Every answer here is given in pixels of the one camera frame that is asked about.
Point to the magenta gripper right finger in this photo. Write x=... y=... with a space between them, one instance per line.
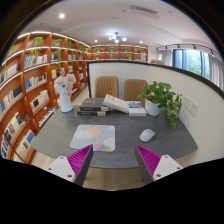
x=153 y=166

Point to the dark grey book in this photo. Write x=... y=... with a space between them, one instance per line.
x=92 y=113
x=93 y=104

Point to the right tan chair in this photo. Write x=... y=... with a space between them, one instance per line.
x=132 y=88

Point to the upper dark grey book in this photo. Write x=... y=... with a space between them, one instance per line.
x=93 y=104

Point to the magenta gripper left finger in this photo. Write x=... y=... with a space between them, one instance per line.
x=74 y=167

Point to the white wall power socket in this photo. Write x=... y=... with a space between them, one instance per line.
x=190 y=105

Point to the lower dark grey book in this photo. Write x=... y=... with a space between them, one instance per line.
x=92 y=113

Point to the white partition panel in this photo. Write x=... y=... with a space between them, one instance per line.
x=206 y=127

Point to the white vase with pink flowers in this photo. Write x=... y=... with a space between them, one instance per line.
x=64 y=84

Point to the white computer mouse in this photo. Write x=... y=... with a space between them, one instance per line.
x=147 y=135

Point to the orange wooden bookshelf wall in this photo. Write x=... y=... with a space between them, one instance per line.
x=27 y=93

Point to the green potted plant white pot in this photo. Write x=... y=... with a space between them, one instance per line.
x=161 y=94

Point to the left tan chair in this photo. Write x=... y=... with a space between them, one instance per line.
x=106 y=85

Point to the pastel cloud mouse pad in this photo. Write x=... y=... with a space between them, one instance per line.
x=101 y=137

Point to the tan chair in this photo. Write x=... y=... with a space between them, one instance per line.
x=106 y=85
x=132 y=88

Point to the white blue flat book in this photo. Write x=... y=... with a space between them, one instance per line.
x=136 y=108

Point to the ceiling spot light cluster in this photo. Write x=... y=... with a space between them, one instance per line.
x=116 y=38

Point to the white leaning book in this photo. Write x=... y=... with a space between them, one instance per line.
x=116 y=103

